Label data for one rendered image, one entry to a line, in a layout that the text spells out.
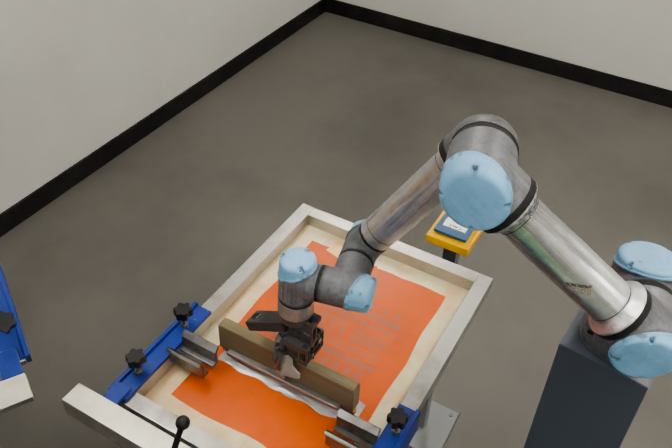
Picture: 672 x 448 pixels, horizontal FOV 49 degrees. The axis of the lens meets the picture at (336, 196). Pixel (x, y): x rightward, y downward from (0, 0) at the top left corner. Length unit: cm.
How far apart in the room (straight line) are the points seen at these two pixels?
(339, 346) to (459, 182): 76
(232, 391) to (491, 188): 84
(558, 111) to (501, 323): 185
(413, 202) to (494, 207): 27
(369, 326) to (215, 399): 42
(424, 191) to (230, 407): 67
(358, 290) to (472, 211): 34
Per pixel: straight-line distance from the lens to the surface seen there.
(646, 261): 145
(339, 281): 141
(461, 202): 116
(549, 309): 335
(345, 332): 183
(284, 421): 167
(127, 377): 172
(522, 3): 499
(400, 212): 140
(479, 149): 117
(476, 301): 189
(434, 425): 284
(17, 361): 160
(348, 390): 160
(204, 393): 173
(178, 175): 393
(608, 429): 168
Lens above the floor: 233
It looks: 38 degrees down
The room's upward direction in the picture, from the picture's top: 3 degrees clockwise
